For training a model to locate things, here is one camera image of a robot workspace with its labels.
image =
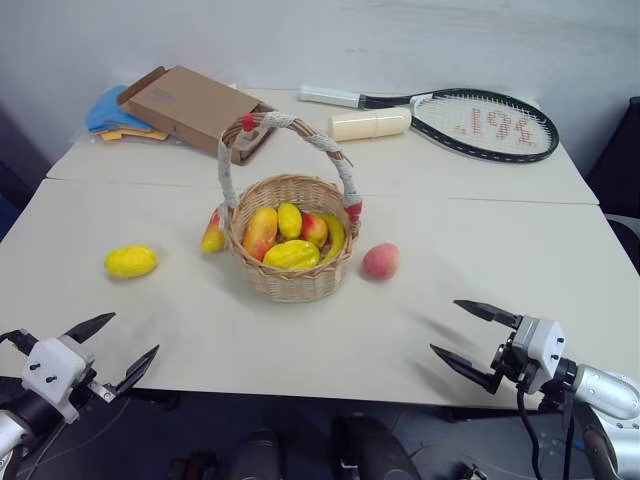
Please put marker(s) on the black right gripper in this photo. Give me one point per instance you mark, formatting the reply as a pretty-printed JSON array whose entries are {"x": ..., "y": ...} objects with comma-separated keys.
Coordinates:
[{"x": 510, "y": 367}]

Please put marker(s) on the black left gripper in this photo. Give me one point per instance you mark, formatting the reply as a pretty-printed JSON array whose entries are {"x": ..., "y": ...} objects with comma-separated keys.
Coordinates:
[{"x": 102, "y": 392}]

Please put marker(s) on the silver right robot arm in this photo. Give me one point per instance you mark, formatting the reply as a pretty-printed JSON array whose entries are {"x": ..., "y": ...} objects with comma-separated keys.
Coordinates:
[{"x": 605, "y": 390}]

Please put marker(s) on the yellow bell pepper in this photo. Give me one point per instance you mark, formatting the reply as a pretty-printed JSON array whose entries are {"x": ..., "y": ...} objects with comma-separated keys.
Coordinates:
[{"x": 291, "y": 254}]

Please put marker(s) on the large yellow lemon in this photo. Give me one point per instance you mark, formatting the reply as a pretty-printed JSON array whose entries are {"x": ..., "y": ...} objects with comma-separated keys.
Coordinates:
[{"x": 130, "y": 261}]

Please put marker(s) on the pink peach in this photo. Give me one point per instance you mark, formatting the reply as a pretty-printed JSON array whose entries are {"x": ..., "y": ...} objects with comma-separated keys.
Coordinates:
[{"x": 381, "y": 261}]

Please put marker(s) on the small red yellow mango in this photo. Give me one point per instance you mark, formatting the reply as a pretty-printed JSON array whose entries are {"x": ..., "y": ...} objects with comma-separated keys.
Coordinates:
[{"x": 212, "y": 237}]

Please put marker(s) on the large dark rounded shape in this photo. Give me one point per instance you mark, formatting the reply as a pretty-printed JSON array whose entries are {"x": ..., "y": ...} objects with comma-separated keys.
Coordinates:
[{"x": 375, "y": 450}]

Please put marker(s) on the yellow banana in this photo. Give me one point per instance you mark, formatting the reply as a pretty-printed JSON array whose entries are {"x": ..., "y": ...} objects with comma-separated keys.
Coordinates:
[{"x": 337, "y": 232}]

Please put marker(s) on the small dark rounded shape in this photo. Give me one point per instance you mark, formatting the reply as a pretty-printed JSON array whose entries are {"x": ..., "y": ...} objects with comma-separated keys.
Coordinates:
[{"x": 257, "y": 455}]

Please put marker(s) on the black chair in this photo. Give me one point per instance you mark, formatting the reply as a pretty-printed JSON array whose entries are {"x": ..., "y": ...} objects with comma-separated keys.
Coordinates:
[{"x": 627, "y": 235}]

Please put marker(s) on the large red yellow mango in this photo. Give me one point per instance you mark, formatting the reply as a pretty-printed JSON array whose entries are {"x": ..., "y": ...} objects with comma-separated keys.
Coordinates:
[{"x": 260, "y": 232}]

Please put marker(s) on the dark furniture piece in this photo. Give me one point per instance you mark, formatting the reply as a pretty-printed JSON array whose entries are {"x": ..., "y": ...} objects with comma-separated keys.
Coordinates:
[{"x": 17, "y": 180}]

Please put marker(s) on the red yellow apple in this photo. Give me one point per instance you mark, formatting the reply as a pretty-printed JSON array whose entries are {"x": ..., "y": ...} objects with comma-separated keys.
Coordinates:
[{"x": 313, "y": 227}]

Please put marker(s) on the black tennis racket white grip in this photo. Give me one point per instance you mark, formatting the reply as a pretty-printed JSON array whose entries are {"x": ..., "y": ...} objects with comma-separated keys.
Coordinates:
[{"x": 545, "y": 145}]

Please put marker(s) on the orange yellow foam pieces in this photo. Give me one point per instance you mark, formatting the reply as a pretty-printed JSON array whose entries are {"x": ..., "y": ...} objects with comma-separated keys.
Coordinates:
[{"x": 135, "y": 135}]

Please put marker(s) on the small yellow lemon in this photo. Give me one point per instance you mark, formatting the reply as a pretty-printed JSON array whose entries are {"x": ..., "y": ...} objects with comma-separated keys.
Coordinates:
[{"x": 289, "y": 220}]

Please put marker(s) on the blue cloth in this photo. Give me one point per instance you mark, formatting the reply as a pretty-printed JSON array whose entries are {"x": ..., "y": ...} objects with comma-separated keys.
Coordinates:
[{"x": 107, "y": 112}]

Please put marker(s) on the cream plastic cylinder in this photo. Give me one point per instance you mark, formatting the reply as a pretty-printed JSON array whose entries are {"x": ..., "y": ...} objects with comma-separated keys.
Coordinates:
[{"x": 370, "y": 124}]

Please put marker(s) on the brown cardboard box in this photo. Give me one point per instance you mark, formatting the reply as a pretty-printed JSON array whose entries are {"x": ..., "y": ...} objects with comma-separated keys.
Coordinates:
[{"x": 190, "y": 107}]

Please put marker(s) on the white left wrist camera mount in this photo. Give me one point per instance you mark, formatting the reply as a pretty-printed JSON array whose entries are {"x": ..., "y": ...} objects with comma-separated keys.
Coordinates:
[{"x": 52, "y": 365}]

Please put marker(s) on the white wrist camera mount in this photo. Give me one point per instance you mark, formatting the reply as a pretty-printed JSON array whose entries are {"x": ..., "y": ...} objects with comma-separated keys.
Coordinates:
[
  {"x": 540, "y": 345},
  {"x": 52, "y": 365}
]

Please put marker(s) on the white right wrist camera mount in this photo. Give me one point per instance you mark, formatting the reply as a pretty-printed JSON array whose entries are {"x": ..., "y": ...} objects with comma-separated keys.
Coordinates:
[{"x": 540, "y": 345}]

